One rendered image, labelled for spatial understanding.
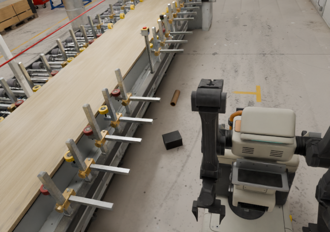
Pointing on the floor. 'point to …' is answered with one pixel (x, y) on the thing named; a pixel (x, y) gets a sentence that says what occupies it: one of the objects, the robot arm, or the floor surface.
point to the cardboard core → (175, 97)
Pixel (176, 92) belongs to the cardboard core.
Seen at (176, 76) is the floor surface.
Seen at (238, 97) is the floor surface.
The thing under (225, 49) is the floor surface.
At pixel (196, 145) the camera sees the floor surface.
